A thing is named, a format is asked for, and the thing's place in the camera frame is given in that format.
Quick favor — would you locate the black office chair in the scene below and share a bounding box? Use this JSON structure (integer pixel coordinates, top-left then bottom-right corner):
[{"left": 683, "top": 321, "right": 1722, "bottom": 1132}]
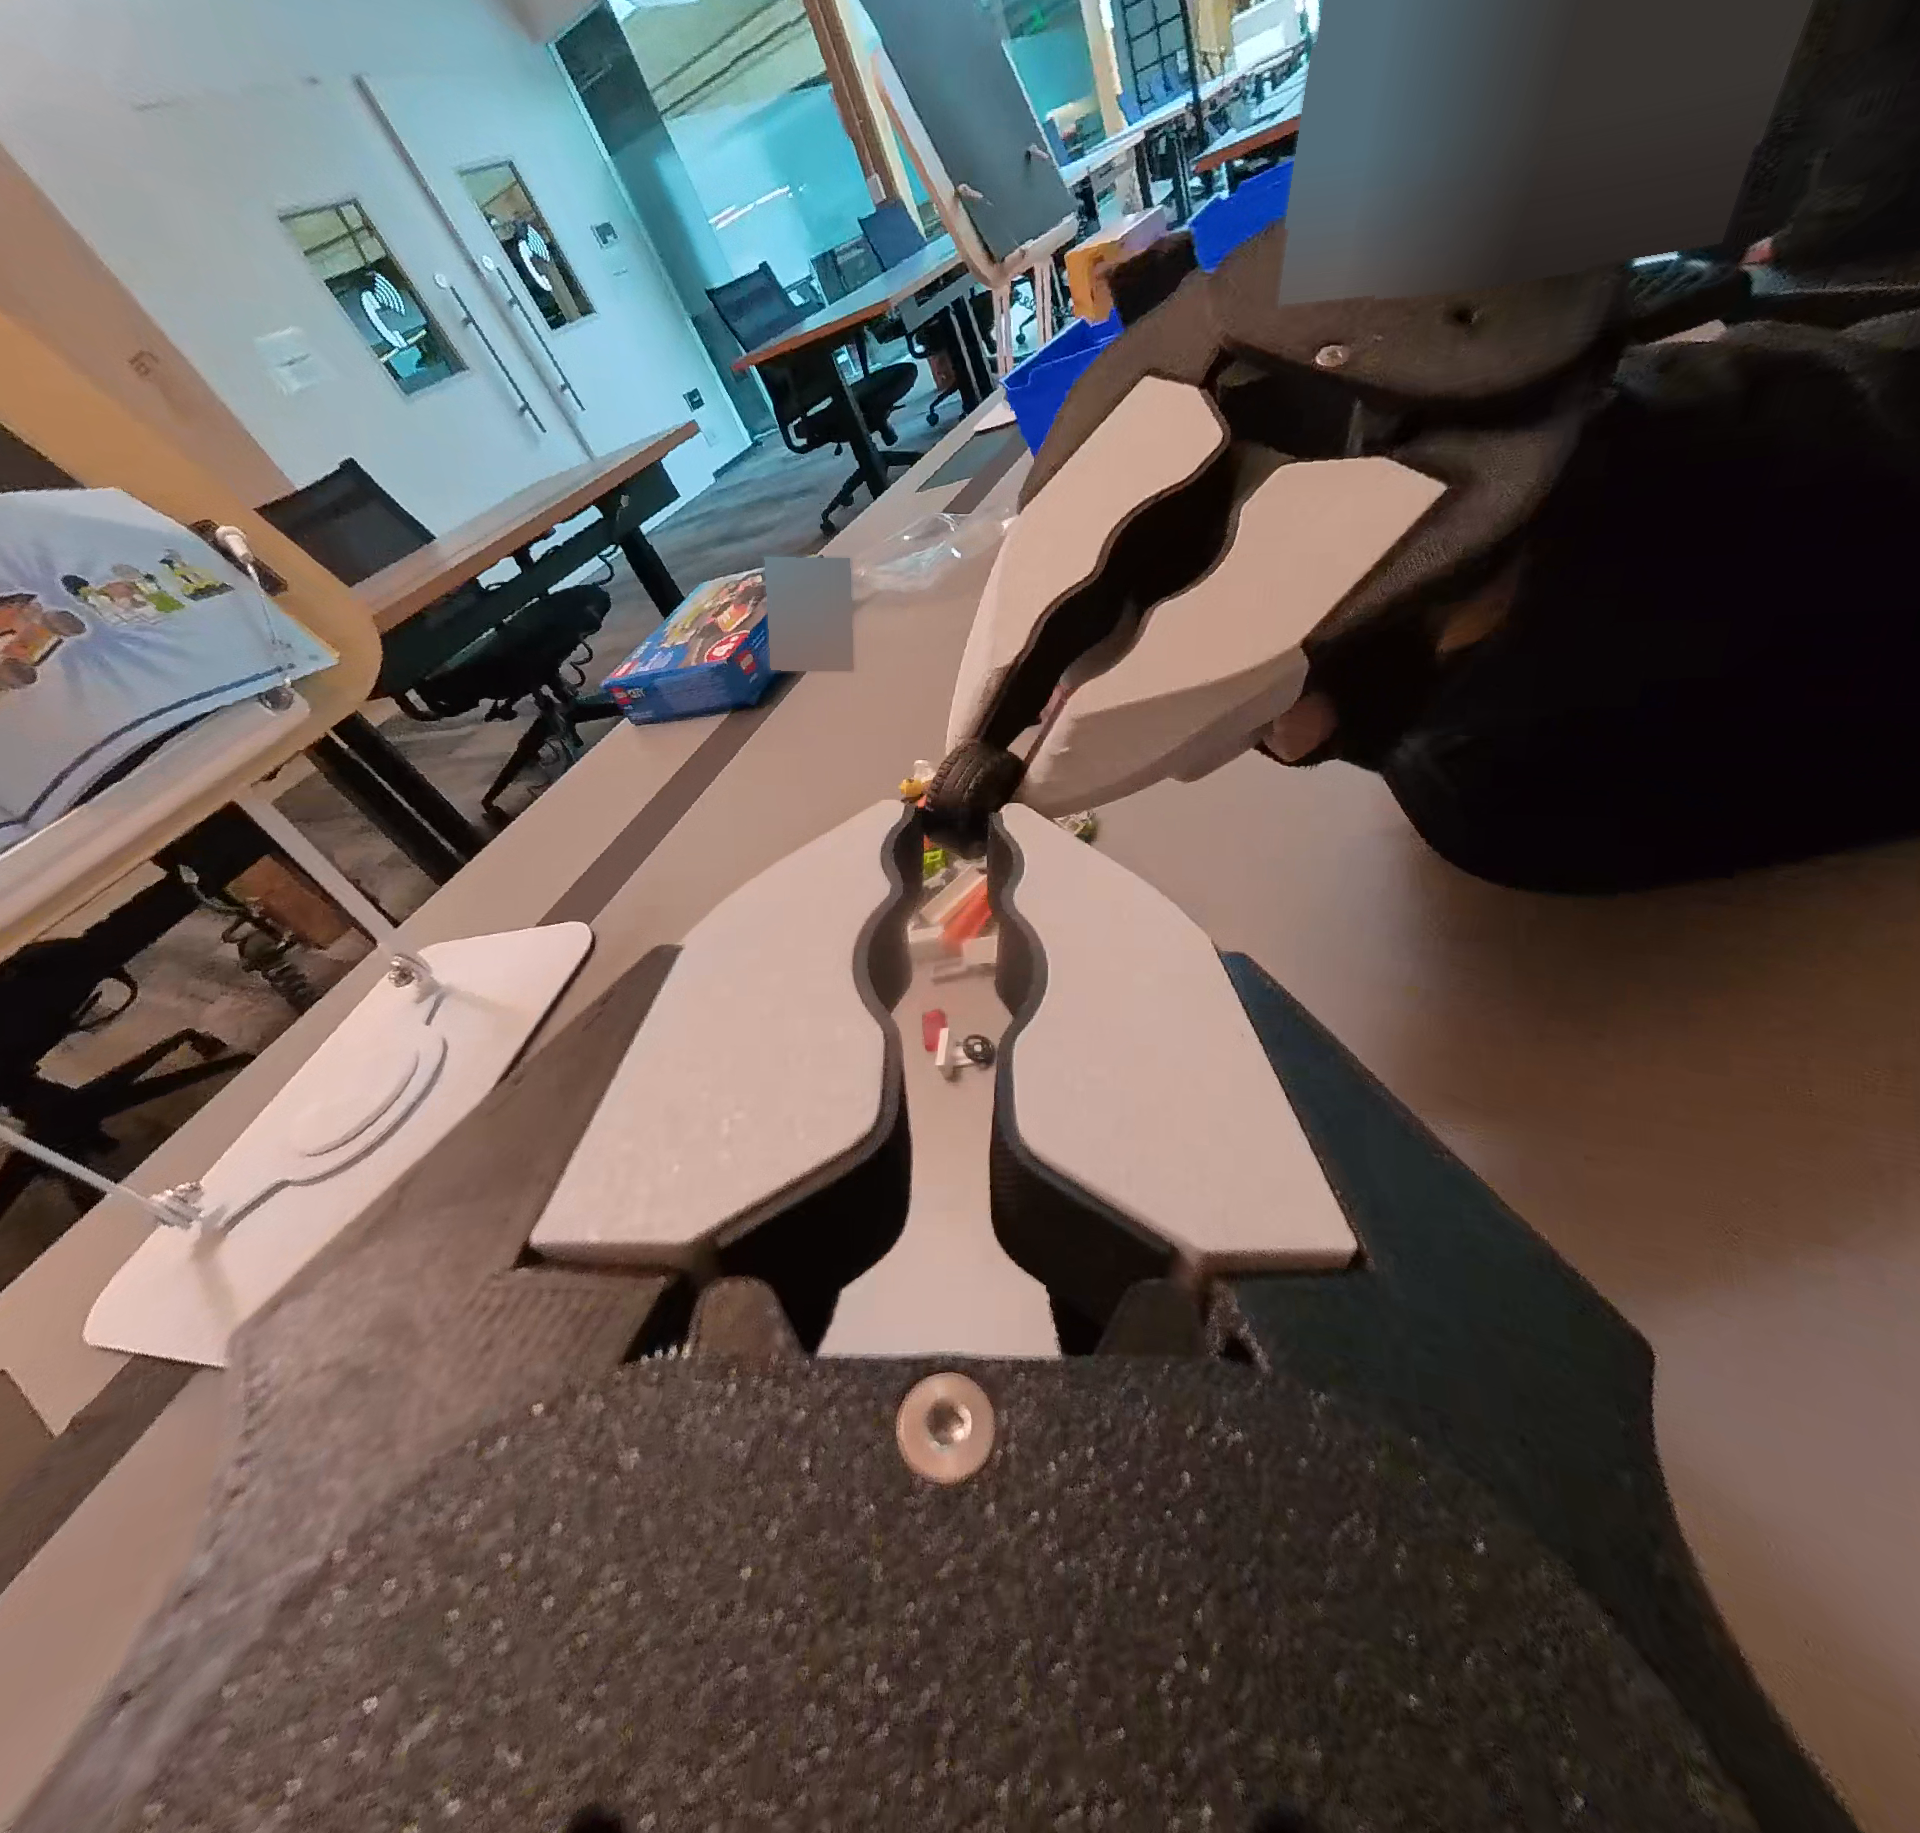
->
[{"left": 255, "top": 461, "right": 616, "bottom": 816}]

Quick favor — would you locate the long wooden desk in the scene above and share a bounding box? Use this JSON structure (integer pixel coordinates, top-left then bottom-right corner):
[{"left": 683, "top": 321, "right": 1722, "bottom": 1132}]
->
[{"left": 734, "top": 239, "right": 993, "bottom": 530}]

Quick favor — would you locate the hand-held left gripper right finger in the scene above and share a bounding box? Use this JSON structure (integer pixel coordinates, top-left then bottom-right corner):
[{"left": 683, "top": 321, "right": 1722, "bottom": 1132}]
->
[{"left": 990, "top": 804, "right": 1354, "bottom": 1333}]

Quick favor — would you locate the clear plastic bag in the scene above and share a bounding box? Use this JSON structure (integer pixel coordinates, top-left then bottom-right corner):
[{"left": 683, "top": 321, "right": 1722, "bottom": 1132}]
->
[{"left": 855, "top": 509, "right": 978, "bottom": 590}]

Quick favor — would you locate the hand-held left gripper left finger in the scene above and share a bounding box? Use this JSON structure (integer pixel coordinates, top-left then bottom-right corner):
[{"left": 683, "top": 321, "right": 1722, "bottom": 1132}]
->
[{"left": 535, "top": 804, "right": 911, "bottom": 1333}]

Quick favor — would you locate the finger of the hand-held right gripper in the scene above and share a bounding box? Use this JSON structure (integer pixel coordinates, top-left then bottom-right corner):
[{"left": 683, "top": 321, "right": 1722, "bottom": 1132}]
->
[
  {"left": 944, "top": 380, "right": 1234, "bottom": 786},
  {"left": 1020, "top": 464, "right": 1451, "bottom": 820}
]

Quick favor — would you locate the open instruction booklet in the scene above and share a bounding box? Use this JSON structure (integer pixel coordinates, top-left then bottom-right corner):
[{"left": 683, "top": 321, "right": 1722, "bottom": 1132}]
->
[{"left": 0, "top": 491, "right": 339, "bottom": 829}]

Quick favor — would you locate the small yellow box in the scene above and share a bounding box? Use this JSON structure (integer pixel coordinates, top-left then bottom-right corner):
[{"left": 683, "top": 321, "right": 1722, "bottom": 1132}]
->
[{"left": 1064, "top": 209, "right": 1173, "bottom": 320}]

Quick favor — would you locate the blue lego box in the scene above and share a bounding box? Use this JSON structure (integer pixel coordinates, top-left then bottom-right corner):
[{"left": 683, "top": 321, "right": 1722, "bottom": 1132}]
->
[{"left": 599, "top": 568, "right": 788, "bottom": 724}]

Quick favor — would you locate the person's right hand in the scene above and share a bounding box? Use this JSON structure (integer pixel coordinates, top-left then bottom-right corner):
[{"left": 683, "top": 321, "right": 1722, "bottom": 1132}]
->
[{"left": 1271, "top": 556, "right": 1520, "bottom": 775}]

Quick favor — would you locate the person's right forearm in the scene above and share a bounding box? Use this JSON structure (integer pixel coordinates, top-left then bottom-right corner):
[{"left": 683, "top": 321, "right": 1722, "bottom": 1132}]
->
[{"left": 1379, "top": 0, "right": 1920, "bottom": 895}]

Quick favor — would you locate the pile of loose lego pieces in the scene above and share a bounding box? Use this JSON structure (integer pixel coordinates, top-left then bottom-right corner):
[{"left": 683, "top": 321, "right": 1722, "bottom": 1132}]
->
[{"left": 896, "top": 764, "right": 1096, "bottom": 965}]

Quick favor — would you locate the black lego wheel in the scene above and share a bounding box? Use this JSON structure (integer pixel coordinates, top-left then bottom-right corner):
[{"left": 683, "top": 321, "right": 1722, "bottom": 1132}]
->
[{"left": 914, "top": 739, "right": 1028, "bottom": 829}]

